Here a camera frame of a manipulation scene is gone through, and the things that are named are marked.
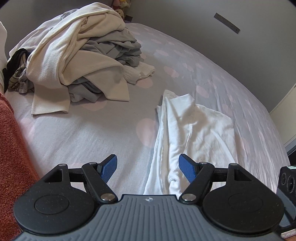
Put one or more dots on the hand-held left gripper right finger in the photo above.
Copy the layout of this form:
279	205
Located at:
187	166

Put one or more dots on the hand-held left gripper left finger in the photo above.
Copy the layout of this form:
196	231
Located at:
109	168

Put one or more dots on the white long-sleeve shirt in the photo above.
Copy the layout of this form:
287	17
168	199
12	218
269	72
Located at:
196	129

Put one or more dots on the polka-dot bed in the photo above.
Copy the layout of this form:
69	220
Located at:
92	139

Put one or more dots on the cream wardrobe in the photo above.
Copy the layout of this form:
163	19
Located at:
286	120

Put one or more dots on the person's terracotta pants leg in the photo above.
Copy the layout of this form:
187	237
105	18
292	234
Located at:
13	150

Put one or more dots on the white ribbed garment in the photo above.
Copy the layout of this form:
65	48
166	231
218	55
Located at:
136	73

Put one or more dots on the patterned grey garment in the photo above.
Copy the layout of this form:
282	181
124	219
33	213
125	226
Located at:
23	81

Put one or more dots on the black garment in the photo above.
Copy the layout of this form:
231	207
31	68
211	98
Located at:
17	56

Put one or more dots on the pale grey garment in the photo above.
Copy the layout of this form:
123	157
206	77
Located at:
30	39

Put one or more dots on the column of plush toys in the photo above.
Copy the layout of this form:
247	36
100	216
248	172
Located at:
120	9

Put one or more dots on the wall socket strip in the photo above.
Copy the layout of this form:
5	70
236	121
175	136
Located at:
226	22

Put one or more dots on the dark wall socket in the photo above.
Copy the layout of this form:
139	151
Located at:
129	19

